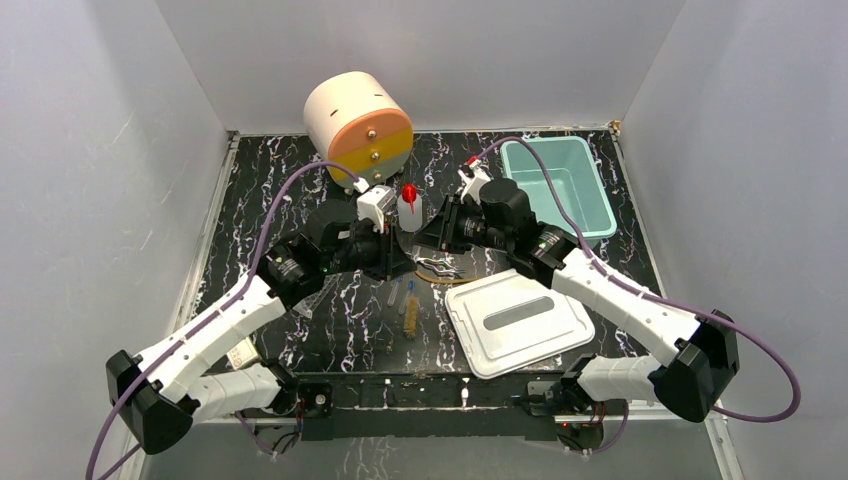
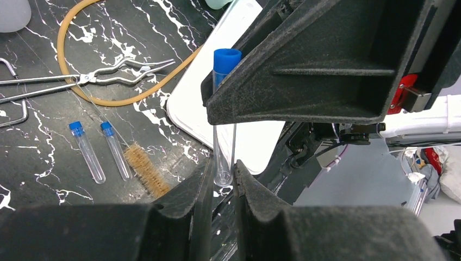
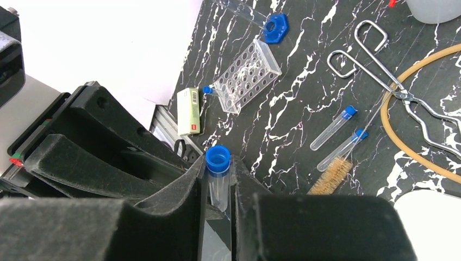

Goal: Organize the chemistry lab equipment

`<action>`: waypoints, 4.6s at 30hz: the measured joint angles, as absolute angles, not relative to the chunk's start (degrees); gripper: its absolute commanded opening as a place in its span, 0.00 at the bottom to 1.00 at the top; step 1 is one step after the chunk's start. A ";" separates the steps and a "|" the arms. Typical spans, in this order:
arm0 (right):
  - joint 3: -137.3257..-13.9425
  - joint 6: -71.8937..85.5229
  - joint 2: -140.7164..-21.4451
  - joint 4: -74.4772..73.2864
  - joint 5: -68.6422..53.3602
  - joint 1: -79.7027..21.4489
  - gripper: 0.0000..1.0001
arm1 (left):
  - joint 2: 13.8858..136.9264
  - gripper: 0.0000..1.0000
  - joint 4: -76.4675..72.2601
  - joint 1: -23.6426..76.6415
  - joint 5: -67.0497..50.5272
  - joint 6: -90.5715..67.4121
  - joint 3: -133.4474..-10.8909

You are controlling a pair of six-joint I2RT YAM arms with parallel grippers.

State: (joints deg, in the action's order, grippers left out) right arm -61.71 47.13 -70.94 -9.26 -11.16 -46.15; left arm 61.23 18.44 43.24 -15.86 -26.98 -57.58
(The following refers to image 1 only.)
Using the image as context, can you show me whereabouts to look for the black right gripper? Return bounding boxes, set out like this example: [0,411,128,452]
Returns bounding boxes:
[410,194,512,256]

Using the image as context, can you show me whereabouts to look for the test tube with blue cap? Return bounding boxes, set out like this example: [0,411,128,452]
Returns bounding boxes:
[386,275,404,307]

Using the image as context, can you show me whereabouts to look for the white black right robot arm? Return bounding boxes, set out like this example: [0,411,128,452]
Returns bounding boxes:
[413,178,739,422]

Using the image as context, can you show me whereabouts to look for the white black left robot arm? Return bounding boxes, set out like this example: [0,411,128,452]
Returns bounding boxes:
[105,193,415,455]

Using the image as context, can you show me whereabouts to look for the yellow rubber tube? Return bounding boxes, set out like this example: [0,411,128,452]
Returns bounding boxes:
[414,270,477,285]

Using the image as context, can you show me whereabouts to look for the white squeeze bottle red cap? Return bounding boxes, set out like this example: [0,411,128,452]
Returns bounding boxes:
[397,184,423,233]

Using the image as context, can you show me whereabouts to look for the brown test tube brush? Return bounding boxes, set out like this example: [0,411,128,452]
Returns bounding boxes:
[403,296,419,340]

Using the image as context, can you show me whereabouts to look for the teal plastic bin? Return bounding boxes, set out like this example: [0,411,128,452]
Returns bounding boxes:
[500,136,617,246]

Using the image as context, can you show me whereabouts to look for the clear test tube rack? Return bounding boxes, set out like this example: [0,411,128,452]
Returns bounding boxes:
[294,274,341,319]

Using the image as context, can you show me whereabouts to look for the white bin lid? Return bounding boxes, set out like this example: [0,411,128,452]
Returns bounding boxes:
[445,269,595,380]

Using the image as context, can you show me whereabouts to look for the round cabinet with coloured drawers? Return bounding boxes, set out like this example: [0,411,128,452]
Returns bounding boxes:
[303,71,414,185]

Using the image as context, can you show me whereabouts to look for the white green small box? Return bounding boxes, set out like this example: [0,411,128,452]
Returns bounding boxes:
[226,337,260,370]

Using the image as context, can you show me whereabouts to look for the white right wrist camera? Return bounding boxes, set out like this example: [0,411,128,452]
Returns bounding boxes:
[458,155,492,204]

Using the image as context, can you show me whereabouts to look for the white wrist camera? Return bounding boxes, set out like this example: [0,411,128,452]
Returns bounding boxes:
[353,177,397,234]
[458,155,492,204]

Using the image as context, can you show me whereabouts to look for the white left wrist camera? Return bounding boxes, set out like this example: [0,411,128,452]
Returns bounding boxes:
[353,177,397,234]

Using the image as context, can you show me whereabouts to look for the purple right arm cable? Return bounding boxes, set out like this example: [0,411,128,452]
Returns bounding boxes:
[473,136,802,423]

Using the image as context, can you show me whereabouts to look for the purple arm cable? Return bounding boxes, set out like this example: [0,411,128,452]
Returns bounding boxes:
[84,160,369,480]
[473,136,802,423]

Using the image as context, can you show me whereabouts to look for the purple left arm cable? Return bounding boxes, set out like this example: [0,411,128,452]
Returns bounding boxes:
[84,160,369,480]

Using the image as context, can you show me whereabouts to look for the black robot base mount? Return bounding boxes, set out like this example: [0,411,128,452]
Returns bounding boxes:
[236,370,627,458]

